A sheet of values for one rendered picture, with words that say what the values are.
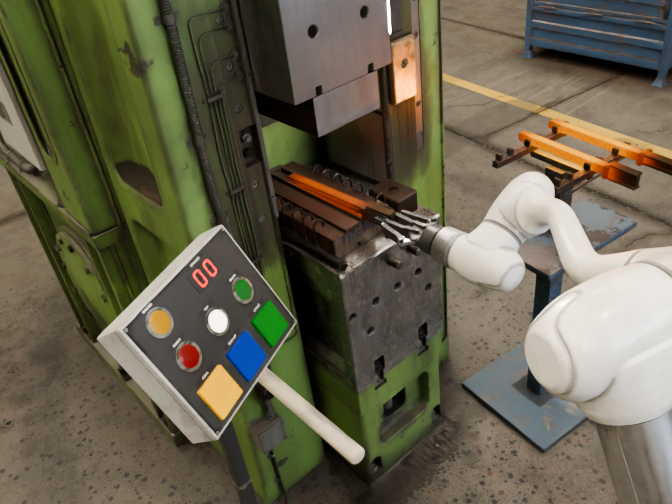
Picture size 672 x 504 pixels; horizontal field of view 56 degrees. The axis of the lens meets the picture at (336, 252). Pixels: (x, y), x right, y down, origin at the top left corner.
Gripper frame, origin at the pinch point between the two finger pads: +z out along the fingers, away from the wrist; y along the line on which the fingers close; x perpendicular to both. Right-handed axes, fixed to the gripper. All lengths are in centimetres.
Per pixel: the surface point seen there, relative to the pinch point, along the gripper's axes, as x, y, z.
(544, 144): 0, 57, -10
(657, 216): -101, 193, 9
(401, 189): -3.2, 16.7, 9.1
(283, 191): -1.7, -6.2, 34.3
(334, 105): 31.5, -6.8, 4.3
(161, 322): 15, -66, -12
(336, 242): -4.2, -11.7, 5.0
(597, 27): -67, 350, 138
